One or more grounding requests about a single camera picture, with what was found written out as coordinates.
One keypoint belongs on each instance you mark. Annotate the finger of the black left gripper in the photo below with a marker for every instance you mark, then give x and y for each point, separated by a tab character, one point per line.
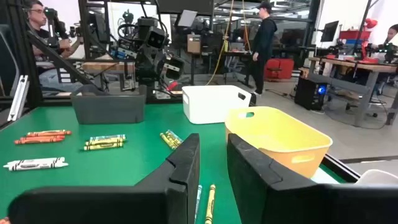
175	68
144	67

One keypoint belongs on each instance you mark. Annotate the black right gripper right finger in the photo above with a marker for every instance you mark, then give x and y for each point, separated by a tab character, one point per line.
248	174

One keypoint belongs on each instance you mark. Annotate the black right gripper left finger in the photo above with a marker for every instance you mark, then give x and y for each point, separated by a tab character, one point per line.
186	174

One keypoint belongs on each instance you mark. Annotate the pile of green crayons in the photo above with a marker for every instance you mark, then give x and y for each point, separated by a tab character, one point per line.
210	202

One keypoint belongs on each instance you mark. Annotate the yellow-green crayon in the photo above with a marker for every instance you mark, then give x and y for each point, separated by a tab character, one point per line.
171	139
102	146
167	141
104	142

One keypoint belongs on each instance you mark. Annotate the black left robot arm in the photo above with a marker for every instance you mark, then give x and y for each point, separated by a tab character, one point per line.
146	90

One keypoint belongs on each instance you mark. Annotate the dark green crayon far right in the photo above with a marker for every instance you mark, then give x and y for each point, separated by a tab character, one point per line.
198	202

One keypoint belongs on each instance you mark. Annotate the cardboard box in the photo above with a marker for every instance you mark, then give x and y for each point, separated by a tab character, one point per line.
193	43

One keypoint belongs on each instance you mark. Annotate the blue crayon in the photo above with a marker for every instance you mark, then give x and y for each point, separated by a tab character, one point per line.
176	137
107	137

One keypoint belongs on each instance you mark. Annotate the wooden bench top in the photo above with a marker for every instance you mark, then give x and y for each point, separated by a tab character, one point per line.
102	66

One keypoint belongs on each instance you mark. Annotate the yellow plastic bin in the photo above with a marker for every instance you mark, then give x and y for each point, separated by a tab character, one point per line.
280	137

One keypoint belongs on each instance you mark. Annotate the grey tilted screen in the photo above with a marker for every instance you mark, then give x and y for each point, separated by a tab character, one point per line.
187	18

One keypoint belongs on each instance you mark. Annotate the dark grey plastic bin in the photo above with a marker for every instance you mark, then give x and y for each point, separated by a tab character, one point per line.
109	109

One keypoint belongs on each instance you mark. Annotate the person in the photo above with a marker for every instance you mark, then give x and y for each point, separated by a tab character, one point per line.
37	18
264	37
392	34

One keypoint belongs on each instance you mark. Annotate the black computer tower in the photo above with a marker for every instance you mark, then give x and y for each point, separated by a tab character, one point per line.
308	93

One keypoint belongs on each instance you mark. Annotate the red cushioned seat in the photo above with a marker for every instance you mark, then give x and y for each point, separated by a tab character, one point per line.
280	68

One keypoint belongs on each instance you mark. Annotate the orange crayon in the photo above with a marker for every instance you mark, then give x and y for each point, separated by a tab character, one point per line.
49	133
40	137
37	141

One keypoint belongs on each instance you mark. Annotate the silver aluminium extrusion bar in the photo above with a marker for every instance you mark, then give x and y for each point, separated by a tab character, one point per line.
18	99

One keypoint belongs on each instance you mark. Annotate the white crayon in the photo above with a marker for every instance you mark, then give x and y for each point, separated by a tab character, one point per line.
34	159
34	163
34	168

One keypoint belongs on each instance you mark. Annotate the wooden desk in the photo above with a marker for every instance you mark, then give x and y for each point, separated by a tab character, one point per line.
357	66

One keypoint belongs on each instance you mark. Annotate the black monitor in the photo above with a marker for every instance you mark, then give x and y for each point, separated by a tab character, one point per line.
329	31

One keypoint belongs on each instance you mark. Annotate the blue crate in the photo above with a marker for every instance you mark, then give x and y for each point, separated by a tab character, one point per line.
354	41

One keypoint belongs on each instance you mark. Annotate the red crate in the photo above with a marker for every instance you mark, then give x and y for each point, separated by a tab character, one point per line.
354	35

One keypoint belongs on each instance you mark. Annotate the red desk lamp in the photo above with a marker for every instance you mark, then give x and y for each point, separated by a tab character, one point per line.
370	23

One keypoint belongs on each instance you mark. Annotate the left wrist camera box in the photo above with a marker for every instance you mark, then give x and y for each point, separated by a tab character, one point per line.
157	38

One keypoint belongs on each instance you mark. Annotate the black rig corner post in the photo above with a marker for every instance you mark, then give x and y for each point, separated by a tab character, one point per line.
31	87

